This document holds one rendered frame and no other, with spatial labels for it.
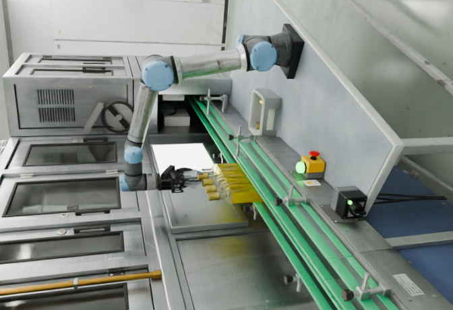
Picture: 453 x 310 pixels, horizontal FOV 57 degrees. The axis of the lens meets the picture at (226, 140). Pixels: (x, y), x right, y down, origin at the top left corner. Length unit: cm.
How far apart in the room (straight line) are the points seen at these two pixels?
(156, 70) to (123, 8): 379
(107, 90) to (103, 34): 274
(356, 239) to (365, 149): 30
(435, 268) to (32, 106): 228
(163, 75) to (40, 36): 440
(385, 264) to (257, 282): 51
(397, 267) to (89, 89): 204
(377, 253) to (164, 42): 454
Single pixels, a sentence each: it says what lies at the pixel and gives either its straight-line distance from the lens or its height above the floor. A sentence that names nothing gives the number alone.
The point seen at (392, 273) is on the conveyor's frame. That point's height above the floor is 83.
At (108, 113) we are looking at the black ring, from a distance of 273.
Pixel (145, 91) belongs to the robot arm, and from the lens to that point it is 179.
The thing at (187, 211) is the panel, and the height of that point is 123.
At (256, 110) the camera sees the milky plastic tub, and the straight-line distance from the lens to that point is 218.
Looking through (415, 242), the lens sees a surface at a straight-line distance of 144.
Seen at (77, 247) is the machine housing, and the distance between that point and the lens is 178.
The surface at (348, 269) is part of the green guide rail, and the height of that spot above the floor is 93.
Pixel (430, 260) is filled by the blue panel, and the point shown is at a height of 66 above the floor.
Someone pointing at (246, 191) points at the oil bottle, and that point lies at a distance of 176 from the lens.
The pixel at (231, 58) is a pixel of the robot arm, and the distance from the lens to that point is 167.
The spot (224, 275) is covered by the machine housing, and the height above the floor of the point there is 116.
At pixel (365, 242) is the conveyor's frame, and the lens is 135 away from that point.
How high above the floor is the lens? 156
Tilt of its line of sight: 16 degrees down
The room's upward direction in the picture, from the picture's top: 92 degrees counter-clockwise
